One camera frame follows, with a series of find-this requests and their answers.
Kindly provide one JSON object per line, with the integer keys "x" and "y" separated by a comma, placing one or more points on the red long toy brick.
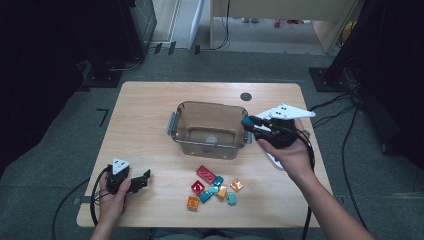
{"x": 206, "y": 174}

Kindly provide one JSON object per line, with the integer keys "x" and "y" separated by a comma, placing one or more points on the person's right hand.
{"x": 293, "y": 160}

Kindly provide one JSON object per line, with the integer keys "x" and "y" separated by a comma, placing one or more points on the person's left hand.
{"x": 113, "y": 205}

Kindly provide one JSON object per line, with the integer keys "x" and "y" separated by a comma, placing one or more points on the light teal toy brick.
{"x": 231, "y": 199}
{"x": 213, "y": 190}

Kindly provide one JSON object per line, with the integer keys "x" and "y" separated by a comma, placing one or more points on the black stand base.
{"x": 103, "y": 78}
{"x": 325, "y": 81}

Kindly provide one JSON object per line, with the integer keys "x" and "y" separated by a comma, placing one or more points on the clear plastic storage box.
{"x": 186, "y": 115}

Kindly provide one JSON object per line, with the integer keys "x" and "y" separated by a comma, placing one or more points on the round dark table grommet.
{"x": 246, "y": 96}

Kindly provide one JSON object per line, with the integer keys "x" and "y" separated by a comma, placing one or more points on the light wooden desk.
{"x": 283, "y": 8}

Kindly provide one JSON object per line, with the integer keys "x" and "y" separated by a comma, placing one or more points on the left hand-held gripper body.
{"x": 117, "y": 173}

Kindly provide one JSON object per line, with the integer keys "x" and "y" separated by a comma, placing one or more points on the yellow object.
{"x": 348, "y": 31}

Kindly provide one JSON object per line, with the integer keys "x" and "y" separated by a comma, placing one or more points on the grey tape strip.
{"x": 82, "y": 200}

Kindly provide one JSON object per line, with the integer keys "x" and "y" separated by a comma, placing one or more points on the blue toy brick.
{"x": 205, "y": 197}
{"x": 218, "y": 181}
{"x": 247, "y": 120}

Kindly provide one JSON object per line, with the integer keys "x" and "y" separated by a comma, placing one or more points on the white board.
{"x": 197, "y": 23}

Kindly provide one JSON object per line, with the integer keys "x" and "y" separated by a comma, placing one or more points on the dark cabinet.
{"x": 143, "y": 23}

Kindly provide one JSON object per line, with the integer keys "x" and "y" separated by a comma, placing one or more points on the red square toy brick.
{"x": 197, "y": 187}

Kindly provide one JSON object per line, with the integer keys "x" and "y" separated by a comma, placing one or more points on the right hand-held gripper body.
{"x": 280, "y": 133}

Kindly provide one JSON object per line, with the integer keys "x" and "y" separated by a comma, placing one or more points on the black curtain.
{"x": 393, "y": 66}
{"x": 40, "y": 66}

